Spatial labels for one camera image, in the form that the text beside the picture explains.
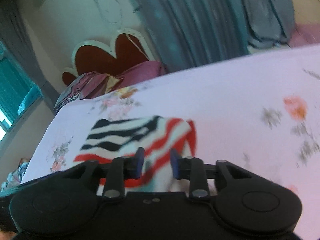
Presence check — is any white hanging cable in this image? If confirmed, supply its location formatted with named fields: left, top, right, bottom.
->
left=92, top=0, right=148, bottom=58

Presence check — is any red white scalloped headboard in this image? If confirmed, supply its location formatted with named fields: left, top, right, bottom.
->
left=62, top=28, right=155, bottom=85

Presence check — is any crumpled floral bedding heap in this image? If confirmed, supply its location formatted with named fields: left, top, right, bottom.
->
left=1, top=158, right=30, bottom=192

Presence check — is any teal window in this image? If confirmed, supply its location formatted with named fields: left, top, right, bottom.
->
left=0, top=44, right=42, bottom=140

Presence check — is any folded patterned blankets pile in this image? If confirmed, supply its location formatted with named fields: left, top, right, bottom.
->
left=54, top=72, right=123, bottom=114

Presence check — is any magenta pillow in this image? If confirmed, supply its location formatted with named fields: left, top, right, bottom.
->
left=112, top=61, right=167, bottom=91

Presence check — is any blue grey curtain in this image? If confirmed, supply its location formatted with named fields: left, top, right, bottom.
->
left=130, top=0, right=295, bottom=72

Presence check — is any striped red black white sweater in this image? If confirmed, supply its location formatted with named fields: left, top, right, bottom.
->
left=73, top=116, right=196, bottom=192

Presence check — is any pink floral bed sheet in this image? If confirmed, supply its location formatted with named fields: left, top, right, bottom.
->
left=22, top=45, right=319, bottom=239

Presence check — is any grey window curtain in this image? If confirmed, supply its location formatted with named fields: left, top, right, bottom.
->
left=1, top=0, right=60, bottom=111

